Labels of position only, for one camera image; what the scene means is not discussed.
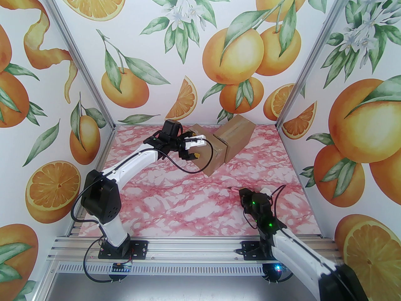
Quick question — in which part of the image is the plain brown cardboard box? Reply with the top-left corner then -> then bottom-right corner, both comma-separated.
187,123 -> 227,178

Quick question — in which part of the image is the cardboard box with clear tape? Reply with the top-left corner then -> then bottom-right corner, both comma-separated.
213,114 -> 255,163

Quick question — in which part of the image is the pink marble pattern mat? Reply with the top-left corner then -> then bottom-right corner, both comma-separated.
80,124 -> 321,237

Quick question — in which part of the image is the white slotted metal strip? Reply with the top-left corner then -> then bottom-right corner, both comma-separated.
52,261 -> 334,276

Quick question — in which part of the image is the grey metal tray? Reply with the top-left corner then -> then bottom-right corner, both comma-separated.
39,273 -> 356,301

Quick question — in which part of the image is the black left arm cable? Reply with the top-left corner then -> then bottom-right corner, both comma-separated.
158,139 -> 214,175

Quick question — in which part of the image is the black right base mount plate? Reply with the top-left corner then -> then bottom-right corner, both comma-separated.
241,241 -> 274,261

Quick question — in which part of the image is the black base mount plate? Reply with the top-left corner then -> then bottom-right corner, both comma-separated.
98,240 -> 148,260
241,241 -> 274,261

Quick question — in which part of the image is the aluminium side rail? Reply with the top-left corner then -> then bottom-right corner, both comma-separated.
277,125 -> 325,239
66,125 -> 117,238

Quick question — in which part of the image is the black base power cable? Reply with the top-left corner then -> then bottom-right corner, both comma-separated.
263,262 -> 293,284
82,240 -> 133,284

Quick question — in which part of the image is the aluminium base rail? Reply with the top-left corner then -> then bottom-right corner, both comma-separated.
47,235 -> 343,264

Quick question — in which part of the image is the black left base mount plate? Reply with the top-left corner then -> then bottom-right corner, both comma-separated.
98,240 -> 148,260

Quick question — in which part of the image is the aluminium corner post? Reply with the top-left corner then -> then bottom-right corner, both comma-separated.
275,0 -> 359,129
34,0 -> 117,131

